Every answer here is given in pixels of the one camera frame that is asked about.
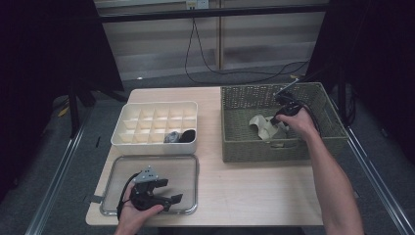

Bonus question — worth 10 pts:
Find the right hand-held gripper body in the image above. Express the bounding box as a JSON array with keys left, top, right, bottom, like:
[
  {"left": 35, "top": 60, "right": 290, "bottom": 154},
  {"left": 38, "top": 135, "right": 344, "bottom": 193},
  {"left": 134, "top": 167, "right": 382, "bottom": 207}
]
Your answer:
[{"left": 273, "top": 77, "right": 303, "bottom": 119}]

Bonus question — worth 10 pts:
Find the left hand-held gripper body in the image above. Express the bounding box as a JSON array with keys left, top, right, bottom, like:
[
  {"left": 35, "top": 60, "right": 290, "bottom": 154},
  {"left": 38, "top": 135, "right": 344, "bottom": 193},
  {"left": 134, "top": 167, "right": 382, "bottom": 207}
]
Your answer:
[{"left": 129, "top": 165, "right": 170, "bottom": 212}]

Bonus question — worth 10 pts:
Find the beige sock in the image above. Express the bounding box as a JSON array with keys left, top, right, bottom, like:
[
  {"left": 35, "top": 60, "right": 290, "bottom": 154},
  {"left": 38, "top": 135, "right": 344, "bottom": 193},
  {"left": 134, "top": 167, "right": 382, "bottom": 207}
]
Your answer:
[
  {"left": 272, "top": 125, "right": 290, "bottom": 140},
  {"left": 248, "top": 114, "right": 278, "bottom": 141}
]

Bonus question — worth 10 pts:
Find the clear box lid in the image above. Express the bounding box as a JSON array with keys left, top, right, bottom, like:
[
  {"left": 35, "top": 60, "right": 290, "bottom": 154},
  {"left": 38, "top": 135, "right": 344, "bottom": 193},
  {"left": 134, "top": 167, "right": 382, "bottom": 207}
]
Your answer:
[{"left": 99, "top": 154, "right": 200, "bottom": 217}]

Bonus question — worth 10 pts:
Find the white divided storage box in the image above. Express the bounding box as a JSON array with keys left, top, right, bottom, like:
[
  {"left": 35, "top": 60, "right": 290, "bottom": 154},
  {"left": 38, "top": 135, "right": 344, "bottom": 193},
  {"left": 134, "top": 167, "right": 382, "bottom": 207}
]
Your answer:
[{"left": 110, "top": 100, "right": 199, "bottom": 156}]

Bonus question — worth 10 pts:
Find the green woven basket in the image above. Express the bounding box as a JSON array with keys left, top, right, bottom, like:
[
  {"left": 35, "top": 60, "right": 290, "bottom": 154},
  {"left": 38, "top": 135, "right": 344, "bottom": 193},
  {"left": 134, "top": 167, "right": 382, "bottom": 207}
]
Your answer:
[{"left": 220, "top": 81, "right": 349, "bottom": 164}]

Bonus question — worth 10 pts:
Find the grey sock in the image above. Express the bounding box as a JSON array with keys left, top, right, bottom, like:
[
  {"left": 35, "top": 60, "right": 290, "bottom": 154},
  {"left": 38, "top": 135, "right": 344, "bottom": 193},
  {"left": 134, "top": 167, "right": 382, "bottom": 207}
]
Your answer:
[{"left": 162, "top": 130, "right": 181, "bottom": 144}]

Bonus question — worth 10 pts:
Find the person's right hand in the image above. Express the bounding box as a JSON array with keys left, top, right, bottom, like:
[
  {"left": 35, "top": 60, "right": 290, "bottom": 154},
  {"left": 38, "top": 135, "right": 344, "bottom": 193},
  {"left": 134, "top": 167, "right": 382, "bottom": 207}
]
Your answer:
[{"left": 275, "top": 107, "right": 319, "bottom": 141}]

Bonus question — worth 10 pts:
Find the person's left hand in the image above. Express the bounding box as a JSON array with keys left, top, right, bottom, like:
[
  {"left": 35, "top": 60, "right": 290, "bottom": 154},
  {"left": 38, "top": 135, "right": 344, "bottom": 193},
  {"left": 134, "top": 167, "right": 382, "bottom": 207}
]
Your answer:
[{"left": 115, "top": 185, "right": 165, "bottom": 234}]

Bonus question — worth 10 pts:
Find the grey tape piece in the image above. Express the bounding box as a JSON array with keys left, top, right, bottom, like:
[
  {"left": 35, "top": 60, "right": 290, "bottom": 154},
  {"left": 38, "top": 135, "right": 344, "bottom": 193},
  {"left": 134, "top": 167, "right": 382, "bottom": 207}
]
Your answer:
[{"left": 83, "top": 194, "right": 106, "bottom": 205}]

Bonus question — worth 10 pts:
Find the black curtain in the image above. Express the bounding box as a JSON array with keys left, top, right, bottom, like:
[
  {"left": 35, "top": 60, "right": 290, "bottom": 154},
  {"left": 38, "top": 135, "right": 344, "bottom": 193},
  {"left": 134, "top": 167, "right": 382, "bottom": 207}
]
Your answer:
[
  {"left": 0, "top": 0, "right": 125, "bottom": 204},
  {"left": 304, "top": 0, "right": 415, "bottom": 165}
]

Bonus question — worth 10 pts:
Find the black horizontal bar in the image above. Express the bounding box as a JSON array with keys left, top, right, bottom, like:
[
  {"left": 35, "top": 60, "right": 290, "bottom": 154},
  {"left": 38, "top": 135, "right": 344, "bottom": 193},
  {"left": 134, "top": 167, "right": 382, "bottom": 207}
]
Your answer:
[{"left": 97, "top": 3, "right": 331, "bottom": 24}]

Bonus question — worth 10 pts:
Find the right hand-held gripper cable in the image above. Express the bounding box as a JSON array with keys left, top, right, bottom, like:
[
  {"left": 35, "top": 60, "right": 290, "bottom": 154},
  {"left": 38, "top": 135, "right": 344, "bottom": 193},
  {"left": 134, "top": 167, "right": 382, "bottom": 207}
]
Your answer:
[{"left": 297, "top": 99, "right": 322, "bottom": 135}]

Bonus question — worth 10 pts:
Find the metal floor rail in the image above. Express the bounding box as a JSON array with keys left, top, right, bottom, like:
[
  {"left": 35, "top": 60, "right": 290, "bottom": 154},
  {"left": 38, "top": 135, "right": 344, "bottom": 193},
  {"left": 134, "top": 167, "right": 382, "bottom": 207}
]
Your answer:
[
  {"left": 23, "top": 104, "right": 96, "bottom": 235},
  {"left": 327, "top": 94, "right": 415, "bottom": 235}
]

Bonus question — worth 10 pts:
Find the black wall cable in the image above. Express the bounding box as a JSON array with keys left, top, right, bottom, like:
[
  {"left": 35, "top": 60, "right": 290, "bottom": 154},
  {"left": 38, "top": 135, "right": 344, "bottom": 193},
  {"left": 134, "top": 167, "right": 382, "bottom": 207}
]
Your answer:
[{"left": 184, "top": 18, "right": 310, "bottom": 85}]

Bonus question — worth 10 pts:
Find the white wall socket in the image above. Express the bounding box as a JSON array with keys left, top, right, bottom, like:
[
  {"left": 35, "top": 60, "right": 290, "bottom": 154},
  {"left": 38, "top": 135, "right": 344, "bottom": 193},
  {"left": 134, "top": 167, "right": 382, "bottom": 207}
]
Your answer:
[{"left": 185, "top": 0, "right": 209, "bottom": 10}]

